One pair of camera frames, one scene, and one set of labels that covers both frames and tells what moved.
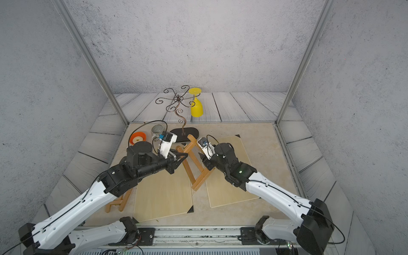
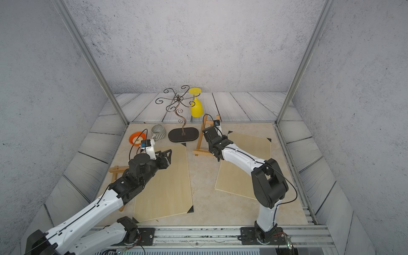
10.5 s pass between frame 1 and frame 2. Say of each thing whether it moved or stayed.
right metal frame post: stayed
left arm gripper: moved
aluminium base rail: stayed
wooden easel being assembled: moved
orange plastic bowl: stayed
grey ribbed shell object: stayed
